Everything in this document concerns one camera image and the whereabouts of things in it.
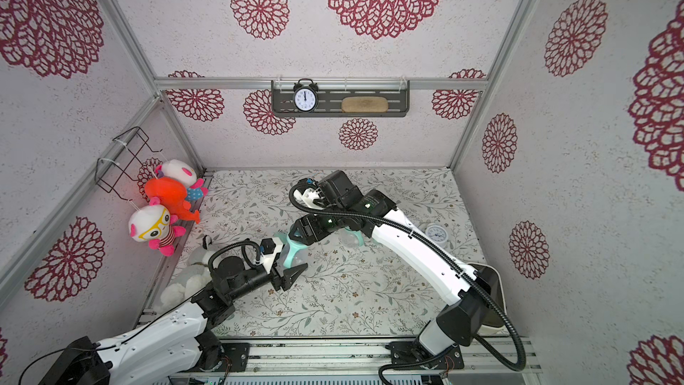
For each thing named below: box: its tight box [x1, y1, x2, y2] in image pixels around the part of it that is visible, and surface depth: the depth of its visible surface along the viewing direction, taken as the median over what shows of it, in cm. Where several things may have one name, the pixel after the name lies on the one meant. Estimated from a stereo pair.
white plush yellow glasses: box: [128, 196, 187, 257], surface depth 83 cm
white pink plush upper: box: [154, 158, 197, 189], surface depth 96 cm
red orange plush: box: [144, 166, 202, 225], surface depth 92 cm
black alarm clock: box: [293, 77, 319, 114], surface depth 92 cm
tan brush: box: [341, 96, 390, 114], surface depth 93 cm
